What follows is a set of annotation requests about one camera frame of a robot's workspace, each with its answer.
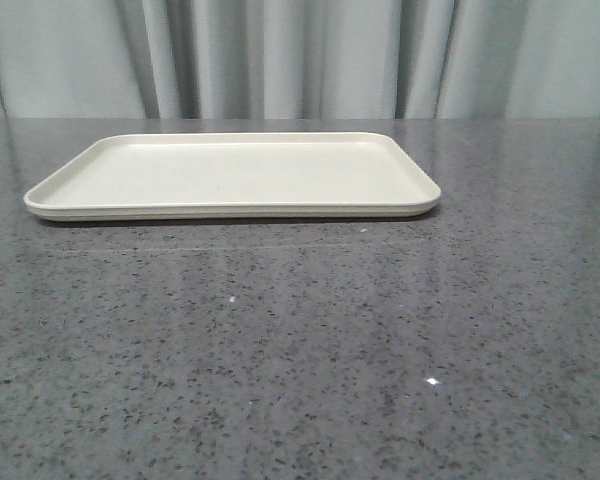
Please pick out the cream rectangular plastic tray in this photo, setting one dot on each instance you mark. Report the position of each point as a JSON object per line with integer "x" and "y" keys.
{"x": 236, "y": 175}

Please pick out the grey pleated curtain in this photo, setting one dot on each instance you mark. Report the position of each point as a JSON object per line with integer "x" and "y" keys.
{"x": 300, "y": 59}

